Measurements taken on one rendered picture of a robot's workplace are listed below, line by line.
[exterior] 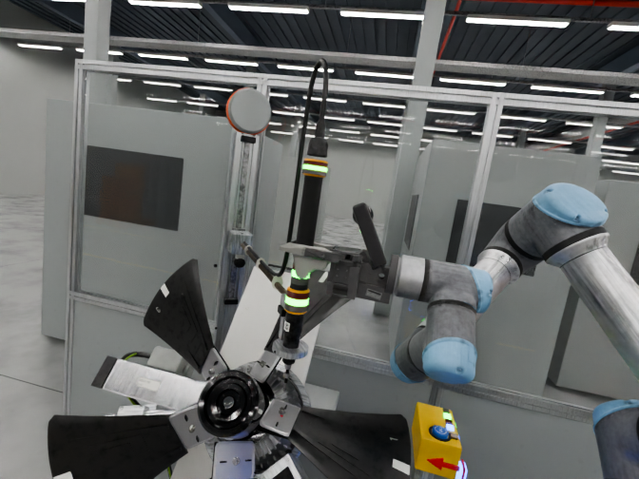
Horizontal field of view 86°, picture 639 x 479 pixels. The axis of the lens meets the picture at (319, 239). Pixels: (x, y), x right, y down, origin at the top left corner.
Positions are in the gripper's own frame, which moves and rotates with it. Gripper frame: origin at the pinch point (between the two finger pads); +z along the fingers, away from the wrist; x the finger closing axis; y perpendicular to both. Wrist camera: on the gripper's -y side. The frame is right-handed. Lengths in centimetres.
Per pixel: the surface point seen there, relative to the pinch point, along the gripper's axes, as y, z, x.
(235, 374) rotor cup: 27.5, 6.8, -2.2
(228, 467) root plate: 42.5, 3.8, -7.4
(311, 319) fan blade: 17.4, -4.6, 8.9
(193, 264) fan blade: 11.5, 26.6, 12.0
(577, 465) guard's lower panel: 74, -99, 70
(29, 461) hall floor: 155, 146, 71
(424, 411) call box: 46, -36, 33
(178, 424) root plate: 39.1, 16.3, -5.1
